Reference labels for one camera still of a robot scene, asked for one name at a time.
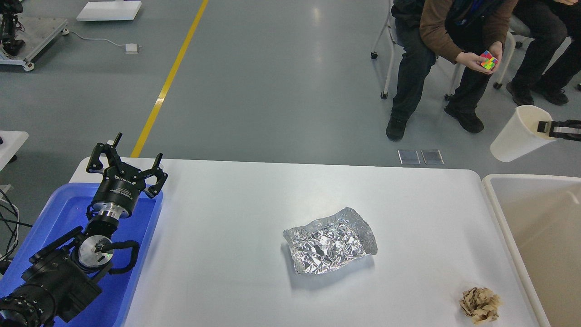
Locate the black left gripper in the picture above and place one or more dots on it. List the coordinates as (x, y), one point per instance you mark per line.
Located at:
(118, 190)

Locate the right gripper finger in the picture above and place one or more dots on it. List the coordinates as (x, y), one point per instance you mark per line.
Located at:
(569, 129)

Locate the white paper cup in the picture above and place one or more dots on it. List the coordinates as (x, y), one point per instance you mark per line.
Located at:
(520, 135)

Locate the colourful puzzle cube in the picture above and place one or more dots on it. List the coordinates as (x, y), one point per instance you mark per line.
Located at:
(490, 62)

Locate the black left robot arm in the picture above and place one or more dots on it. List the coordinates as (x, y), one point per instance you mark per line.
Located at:
(63, 277)

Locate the wheeled robot base platform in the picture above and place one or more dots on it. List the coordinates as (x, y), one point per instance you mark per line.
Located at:
(23, 37)

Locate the person's left hand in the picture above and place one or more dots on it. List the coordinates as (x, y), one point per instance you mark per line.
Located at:
(496, 50)

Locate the person's right hand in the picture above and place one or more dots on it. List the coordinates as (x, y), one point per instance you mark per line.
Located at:
(473, 61)

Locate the blue plastic bin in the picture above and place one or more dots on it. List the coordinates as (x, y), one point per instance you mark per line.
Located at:
(65, 210)

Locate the white plastic bin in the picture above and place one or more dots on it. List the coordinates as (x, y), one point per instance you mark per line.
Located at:
(540, 218)

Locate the white floor power box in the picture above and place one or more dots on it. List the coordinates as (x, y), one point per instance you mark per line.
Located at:
(131, 48)

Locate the white side table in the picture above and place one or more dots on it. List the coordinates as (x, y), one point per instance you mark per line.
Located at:
(12, 141)

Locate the person in brown sweater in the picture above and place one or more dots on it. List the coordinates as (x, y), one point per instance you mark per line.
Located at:
(431, 29)

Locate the right floor metal plate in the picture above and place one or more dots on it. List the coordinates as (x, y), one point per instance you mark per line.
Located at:
(432, 157)

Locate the floor metal plate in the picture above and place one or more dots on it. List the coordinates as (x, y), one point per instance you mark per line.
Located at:
(408, 157)
(432, 157)

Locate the white flat board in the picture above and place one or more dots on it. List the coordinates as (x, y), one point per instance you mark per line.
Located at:
(109, 10)

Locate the left floor metal plate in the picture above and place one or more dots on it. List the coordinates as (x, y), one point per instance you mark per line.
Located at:
(408, 157)

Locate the crumpled brown paper ball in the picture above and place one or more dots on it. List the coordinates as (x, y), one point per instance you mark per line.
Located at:
(480, 304)

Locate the crumpled aluminium foil sheet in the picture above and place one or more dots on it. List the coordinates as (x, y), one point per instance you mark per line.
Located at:
(328, 244)

